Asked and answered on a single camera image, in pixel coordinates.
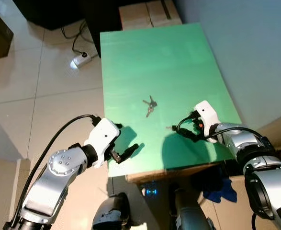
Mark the taped cardboard box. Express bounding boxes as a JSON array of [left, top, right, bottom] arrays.
[[119, 0, 183, 30]]

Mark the bunch of metal keys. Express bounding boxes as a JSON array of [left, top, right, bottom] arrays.
[[143, 95, 158, 118]]

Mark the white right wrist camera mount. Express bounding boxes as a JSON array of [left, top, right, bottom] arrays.
[[194, 100, 222, 138]]

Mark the device with blue light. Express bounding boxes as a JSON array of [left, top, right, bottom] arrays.
[[145, 186, 159, 198]]

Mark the blue cloth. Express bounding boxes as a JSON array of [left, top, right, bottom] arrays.
[[202, 180, 237, 203]]

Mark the black cabinet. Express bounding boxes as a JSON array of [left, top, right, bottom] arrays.
[[13, 0, 126, 57]]

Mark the grey robot leg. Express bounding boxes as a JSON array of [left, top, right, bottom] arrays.
[[92, 193, 131, 230], [171, 187, 216, 230]]

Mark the black power cable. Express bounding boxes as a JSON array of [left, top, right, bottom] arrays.
[[60, 19, 100, 56]]

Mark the white power strip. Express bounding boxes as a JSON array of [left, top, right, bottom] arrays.
[[71, 52, 93, 69]]

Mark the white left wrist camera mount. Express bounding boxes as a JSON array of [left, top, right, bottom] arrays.
[[84, 117, 122, 169]]

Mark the green topped wooden table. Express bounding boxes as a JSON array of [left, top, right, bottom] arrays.
[[100, 23, 244, 185]]

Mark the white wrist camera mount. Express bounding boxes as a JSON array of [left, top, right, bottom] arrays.
[[194, 100, 222, 138], [84, 117, 122, 169]]

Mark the grey right robot leg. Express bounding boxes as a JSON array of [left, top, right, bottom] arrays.
[[171, 187, 216, 230]]

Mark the grey left robot leg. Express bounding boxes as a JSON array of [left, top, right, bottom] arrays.
[[92, 193, 131, 230]]

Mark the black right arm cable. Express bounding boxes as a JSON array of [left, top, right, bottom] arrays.
[[176, 113, 266, 144]]

